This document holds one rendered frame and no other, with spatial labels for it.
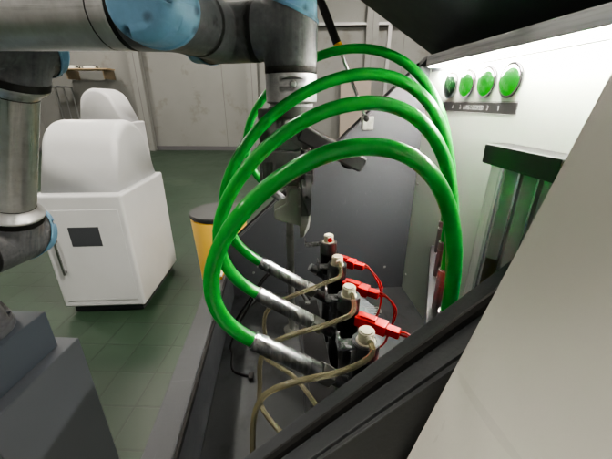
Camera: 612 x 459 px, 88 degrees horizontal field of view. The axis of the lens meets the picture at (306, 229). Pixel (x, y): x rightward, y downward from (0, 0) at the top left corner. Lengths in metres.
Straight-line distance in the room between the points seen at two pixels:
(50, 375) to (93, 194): 1.45
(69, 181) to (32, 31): 1.91
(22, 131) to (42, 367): 0.51
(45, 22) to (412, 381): 0.49
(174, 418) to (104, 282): 2.01
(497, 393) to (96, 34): 0.47
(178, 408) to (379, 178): 0.66
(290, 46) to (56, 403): 0.91
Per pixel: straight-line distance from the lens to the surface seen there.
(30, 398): 0.95
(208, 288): 0.29
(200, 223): 2.22
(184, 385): 0.57
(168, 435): 0.52
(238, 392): 0.70
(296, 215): 0.52
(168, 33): 0.39
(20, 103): 0.79
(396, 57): 0.56
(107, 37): 0.46
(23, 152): 0.83
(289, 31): 0.48
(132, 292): 2.45
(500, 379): 0.19
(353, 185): 0.84
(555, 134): 0.54
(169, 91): 10.31
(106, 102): 5.97
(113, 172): 2.26
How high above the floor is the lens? 1.35
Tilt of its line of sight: 22 degrees down
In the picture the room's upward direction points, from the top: straight up
